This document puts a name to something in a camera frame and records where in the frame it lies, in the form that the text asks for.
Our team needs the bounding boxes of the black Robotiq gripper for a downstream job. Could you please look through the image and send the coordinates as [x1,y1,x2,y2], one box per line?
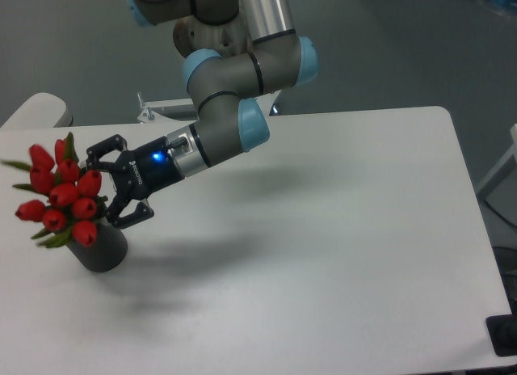
[79,134,185,229]

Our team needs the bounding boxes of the red tulip bouquet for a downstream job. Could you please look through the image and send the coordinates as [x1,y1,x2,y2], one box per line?
[1,133,107,249]

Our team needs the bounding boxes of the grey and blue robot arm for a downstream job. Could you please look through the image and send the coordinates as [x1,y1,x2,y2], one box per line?
[86,0,318,229]

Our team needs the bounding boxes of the dark grey ribbed vase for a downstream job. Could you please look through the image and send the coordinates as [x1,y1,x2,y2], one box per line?
[66,219,128,272]

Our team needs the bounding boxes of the beige chair backrest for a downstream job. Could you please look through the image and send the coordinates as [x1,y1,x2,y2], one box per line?
[1,92,74,131]

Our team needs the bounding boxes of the black box at table corner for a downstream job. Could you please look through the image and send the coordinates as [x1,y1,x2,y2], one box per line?
[485,314,516,357]

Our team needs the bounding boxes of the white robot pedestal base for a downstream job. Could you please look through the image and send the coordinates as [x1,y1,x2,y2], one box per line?
[136,19,284,124]

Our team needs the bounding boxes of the white furniture frame right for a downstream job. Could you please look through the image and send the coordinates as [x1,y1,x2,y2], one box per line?
[475,124,516,200]

